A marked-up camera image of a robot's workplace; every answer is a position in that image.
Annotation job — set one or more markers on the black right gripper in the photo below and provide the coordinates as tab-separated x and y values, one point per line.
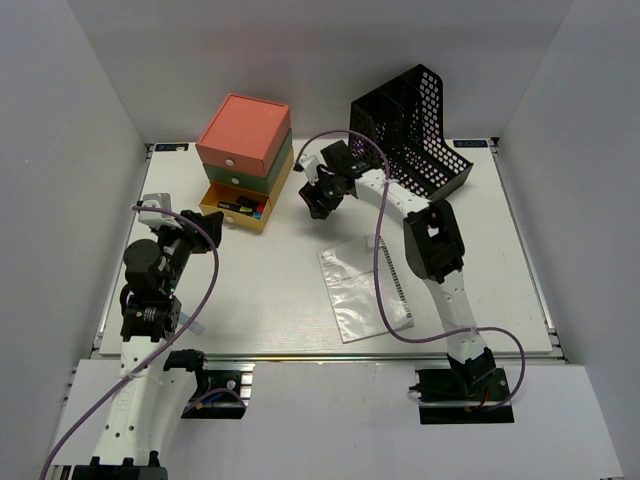
313	194

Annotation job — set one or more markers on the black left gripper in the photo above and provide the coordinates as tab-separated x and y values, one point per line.
213	224

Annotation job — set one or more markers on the yellow cap black highlighter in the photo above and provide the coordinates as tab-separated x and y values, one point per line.
235	207

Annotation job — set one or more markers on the yellow bottom drawer box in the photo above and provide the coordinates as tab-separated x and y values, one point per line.
220	192

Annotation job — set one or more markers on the green drawer box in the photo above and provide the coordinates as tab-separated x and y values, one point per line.
270	167

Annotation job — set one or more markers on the orange cap black highlighter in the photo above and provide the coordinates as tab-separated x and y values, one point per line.
247	202

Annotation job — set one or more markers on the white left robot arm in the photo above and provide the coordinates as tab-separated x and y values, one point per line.
155	380

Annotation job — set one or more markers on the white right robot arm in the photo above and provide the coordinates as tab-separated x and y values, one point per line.
433	246

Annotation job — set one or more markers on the Canon safety instructions booklet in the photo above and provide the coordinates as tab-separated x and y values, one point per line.
348	275

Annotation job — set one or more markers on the pink top drawer box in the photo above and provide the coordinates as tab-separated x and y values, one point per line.
244	135

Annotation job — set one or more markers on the pastel blue highlighter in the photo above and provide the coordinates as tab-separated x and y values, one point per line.
194	326

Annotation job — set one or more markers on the black mesh file organizer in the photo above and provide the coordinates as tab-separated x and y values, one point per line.
404	117

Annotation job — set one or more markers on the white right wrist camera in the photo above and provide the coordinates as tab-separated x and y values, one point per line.
308	164

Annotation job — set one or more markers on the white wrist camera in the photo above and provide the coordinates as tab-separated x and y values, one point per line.
308	164
154	216

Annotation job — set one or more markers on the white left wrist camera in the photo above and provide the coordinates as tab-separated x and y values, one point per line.
154	216

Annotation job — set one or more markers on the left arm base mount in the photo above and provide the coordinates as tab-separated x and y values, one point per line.
223	394

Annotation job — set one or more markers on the aluminium front rail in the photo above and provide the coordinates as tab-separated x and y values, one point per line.
555	355

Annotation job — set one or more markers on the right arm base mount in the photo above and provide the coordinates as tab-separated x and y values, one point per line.
443	400

